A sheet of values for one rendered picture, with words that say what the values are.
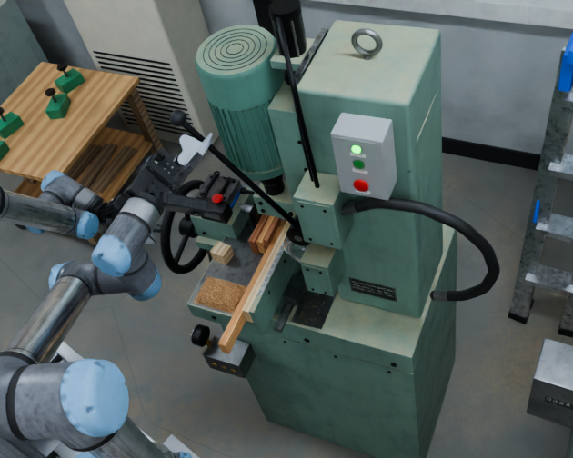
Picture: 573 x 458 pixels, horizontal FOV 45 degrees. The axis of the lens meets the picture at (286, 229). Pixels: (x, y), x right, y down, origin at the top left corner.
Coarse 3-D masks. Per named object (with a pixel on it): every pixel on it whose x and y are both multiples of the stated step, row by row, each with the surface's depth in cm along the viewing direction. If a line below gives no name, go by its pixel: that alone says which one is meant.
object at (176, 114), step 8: (176, 112) 142; (176, 120) 142; (184, 120) 143; (192, 128) 145; (200, 136) 146; (216, 152) 147; (224, 160) 148; (232, 168) 149; (240, 176) 150; (248, 184) 152; (256, 192) 152; (264, 192) 153; (272, 200) 154; (280, 208) 155; (288, 216) 156; (296, 216) 158; (296, 224) 156; (288, 232) 157; (296, 232) 155; (296, 240) 158
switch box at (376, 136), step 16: (336, 128) 125; (352, 128) 124; (368, 128) 124; (384, 128) 123; (336, 144) 126; (352, 144) 124; (368, 144) 123; (384, 144) 122; (336, 160) 130; (352, 160) 128; (368, 160) 126; (384, 160) 125; (352, 176) 131; (368, 176) 129; (384, 176) 128; (352, 192) 135; (384, 192) 131
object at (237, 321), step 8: (272, 240) 182; (272, 248) 180; (264, 256) 179; (264, 264) 177; (256, 272) 176; (256, 280) 174; (248, 288) 173; (240, 304) 171; (240, 312) 169; (232, 320) 168; (240, 320) 169; (232, 328) 167; (240, 328) 170; (224, 336) 166; (232, 336) 167; (224, 344) 164; (232, 344) 168; (224, 352) 167
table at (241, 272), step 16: (208, 240) 195; (224, 240) 190; (240, 240) 189; (240, 256) 185; (256, 256) 184; (208, 272) 184; (224, 272) 183; (240, 272) 182; (288, 272) 183; (192, 304) 178; (272, 304) 177; (208, 320) 181; (224, 320) 177
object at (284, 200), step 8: (288, 192) 174; (256, 200) 176; (264, 200) 174; (280, 200) 172; (288, 200) 172; (256, 208) 179; (264, 208) 177; (272, 208) 176; (288, 208) 173; (280, 216) 177
